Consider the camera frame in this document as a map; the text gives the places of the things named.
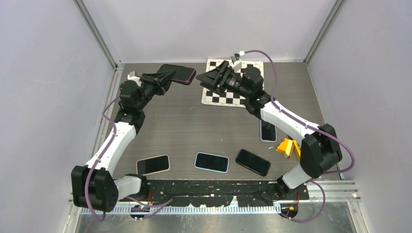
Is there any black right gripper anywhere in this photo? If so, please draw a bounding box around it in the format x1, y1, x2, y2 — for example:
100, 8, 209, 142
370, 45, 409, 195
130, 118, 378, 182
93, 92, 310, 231
196, 61, 251, 99

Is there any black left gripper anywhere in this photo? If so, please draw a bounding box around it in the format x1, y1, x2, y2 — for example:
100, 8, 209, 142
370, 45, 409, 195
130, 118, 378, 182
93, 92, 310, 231
136, 70, 176, 111

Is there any phone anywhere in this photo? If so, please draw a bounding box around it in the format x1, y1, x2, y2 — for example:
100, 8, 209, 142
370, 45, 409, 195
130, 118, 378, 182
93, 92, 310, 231
235, 149, 271, 177
259, 120, 277, 143
157, 64, 196, 85
194, 152, 229, 173
136, 155, 170, 175

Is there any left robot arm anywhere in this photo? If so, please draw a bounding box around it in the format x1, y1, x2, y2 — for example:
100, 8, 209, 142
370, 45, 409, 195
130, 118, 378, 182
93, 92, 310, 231
71, 69, 176, 213

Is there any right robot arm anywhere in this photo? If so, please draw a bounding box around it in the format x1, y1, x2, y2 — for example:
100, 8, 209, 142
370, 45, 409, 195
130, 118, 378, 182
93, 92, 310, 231
196, 61, 342, 199

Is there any phone in lilac case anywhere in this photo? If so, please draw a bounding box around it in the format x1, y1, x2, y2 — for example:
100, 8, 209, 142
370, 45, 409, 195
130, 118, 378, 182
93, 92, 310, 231
259, 120, 277, 143

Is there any phone in beige case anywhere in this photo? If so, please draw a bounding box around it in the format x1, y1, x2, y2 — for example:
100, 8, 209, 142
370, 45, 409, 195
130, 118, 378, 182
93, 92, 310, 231
136, 155, 170, 175

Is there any phone in black case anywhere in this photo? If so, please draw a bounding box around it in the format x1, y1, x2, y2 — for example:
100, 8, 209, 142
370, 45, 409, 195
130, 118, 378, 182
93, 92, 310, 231
235, 149, 271, 177

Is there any black white chessboard mat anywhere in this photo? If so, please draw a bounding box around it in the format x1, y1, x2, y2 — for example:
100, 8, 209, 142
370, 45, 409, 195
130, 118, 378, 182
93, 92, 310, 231
201, 59, 264, 108

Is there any yellow window toy block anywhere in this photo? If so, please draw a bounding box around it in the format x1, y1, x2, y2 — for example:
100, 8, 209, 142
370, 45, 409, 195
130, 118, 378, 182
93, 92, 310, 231
292, 140, 301, 161

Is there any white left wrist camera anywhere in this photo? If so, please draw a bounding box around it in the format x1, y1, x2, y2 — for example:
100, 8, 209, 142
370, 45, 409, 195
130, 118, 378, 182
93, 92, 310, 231
127, 71, 141, 87

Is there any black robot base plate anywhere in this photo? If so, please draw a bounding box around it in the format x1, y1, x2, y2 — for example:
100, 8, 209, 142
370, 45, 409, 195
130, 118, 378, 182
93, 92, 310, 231
131, 180, 309, 207

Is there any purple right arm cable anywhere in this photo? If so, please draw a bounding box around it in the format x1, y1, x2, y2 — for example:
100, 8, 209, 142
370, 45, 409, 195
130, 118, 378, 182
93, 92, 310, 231
240, 50, 356, 224

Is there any aluminium front rail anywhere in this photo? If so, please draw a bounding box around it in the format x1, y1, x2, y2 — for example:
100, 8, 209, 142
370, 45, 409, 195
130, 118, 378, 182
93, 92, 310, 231
68, 181, 362, 216

